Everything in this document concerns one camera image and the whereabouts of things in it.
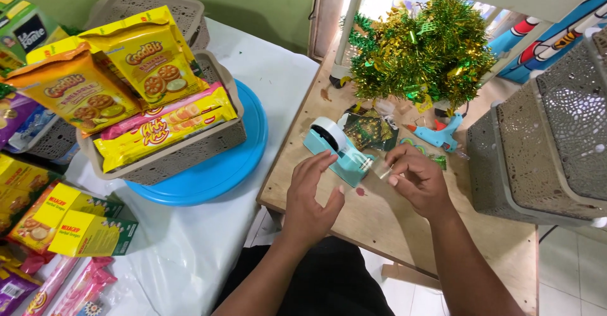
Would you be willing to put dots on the person's left hand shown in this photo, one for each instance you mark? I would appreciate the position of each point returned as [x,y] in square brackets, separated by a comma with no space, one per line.
[306,211]

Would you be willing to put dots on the person's right hand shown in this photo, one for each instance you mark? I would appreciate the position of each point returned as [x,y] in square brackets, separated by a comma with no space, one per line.
[424,183]

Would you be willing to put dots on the clear tape strip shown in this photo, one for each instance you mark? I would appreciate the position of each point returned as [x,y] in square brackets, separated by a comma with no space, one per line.
[381,168]

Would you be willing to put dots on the small green foil piece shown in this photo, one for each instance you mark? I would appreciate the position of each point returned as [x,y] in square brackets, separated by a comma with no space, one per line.
[439,161]

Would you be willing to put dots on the blue hot glue gun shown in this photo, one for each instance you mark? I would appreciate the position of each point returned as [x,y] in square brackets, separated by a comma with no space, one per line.
[438,135]

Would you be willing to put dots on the teal tape dispenser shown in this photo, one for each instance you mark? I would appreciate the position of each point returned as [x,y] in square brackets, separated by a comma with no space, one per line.
[344,164]

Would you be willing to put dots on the dark green decorative packet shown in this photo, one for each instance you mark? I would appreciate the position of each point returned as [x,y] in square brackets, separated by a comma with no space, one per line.
[370,133]

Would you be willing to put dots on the person's black trousers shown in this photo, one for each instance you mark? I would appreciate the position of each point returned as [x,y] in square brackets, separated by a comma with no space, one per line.
[327,283]

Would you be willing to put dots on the white tape roll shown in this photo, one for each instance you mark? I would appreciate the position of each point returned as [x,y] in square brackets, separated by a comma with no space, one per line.
[327,133]

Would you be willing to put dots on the blue round plastic tray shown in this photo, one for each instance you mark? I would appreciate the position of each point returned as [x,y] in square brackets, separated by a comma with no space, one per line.
[227,169]

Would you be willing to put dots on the large beige lattice basket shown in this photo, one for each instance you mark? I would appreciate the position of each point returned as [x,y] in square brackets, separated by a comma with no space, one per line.
[512,164]
[574,117]

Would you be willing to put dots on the white plastic table cover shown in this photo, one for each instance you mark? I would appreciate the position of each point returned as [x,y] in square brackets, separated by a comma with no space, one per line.
[189,249]

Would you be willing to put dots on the beige basket holding snack packets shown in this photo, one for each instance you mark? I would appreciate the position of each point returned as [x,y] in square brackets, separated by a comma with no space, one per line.
[189,157]

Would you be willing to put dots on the green gold tinsel garland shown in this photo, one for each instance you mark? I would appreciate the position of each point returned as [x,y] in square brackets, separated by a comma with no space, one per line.
[422,50]

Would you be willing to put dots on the yellow wafer packet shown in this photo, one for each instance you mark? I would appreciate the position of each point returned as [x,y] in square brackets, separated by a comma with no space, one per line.
[156,138]

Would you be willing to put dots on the brown wooden panel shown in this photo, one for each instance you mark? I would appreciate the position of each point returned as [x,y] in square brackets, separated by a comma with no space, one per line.
[327,17]

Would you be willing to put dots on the blue cartoon print fabric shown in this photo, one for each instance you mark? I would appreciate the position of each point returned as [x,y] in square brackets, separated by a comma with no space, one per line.
[555,36]

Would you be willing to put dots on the yellow banana biscuit packet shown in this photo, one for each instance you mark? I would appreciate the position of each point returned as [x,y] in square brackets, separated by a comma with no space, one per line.
[151,67]

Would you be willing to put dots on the yellow green carton box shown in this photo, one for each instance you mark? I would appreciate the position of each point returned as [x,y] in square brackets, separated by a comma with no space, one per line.
[90,235]
[71,204]

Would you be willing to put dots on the long pink wafer packet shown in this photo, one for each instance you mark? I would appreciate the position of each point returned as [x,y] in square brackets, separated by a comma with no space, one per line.
[83,287]
[47,287]

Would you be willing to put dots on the orange pineapple biscuit packet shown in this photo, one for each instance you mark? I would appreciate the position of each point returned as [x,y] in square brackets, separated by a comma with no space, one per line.
[78,95]

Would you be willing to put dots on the small beige lattice basket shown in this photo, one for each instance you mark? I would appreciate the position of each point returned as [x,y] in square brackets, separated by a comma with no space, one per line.
[54,143]

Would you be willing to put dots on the empty beige lattice basket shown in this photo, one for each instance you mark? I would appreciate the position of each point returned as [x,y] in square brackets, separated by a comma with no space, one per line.
[142,8]

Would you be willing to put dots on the red foil snack packet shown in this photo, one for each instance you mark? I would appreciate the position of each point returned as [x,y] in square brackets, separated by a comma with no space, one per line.
[26,259]

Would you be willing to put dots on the blue white snack packet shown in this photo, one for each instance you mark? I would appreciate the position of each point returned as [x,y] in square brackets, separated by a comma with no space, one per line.
[33,126]

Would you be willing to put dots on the heap of yellow green packets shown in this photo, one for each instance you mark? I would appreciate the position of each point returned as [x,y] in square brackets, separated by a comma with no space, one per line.
[19,188]

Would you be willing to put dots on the small purple snack packet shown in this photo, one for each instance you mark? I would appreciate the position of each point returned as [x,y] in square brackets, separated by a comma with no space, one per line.
[14,290]

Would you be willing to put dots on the green pasta packet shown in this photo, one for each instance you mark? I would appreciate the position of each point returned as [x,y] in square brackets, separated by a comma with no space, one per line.
[28,34]

